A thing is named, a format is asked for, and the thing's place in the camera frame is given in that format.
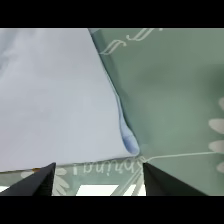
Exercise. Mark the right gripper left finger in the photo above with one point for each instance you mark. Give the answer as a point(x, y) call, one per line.
point(39, 184)

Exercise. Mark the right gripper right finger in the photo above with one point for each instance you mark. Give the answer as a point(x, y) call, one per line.
point(161, 184)

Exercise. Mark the light blue shirt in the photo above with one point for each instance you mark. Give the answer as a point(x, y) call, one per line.
point(56, 100)

